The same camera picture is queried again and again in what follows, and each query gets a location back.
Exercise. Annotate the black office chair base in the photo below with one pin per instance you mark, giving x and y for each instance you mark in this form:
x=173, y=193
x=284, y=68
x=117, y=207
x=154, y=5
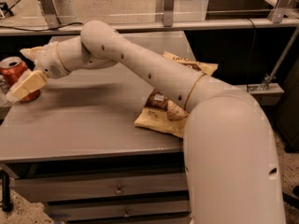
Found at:
x=292, y=201

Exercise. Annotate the brown sea salt chip bag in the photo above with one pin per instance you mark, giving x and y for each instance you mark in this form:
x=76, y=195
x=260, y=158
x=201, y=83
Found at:
x=162, y=115

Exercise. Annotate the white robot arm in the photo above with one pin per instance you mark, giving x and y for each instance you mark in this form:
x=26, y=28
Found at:
x=230, y=153

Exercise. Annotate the top grey drawer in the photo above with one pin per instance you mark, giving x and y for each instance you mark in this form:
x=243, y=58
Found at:
x=82, y=187

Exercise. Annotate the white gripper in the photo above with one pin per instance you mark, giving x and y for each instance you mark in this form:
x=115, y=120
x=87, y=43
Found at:
x=48, y=61

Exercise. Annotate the red coke can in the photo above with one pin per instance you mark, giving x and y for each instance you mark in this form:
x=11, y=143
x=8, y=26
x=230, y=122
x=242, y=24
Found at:
x=15, y=71

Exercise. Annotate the metal railing frame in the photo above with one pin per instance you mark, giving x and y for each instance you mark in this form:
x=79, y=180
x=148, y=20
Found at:
x=129, y=16

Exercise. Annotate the black stand leg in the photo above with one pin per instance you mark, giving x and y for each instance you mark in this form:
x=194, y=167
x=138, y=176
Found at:
x=6, y=203

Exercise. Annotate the grey drawer cabinet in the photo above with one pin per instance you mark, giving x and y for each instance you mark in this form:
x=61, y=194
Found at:
x=83, y=124

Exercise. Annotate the grey drawer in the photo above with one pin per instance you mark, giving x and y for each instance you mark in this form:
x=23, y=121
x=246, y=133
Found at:
x=82, y=187
x=102, y=210

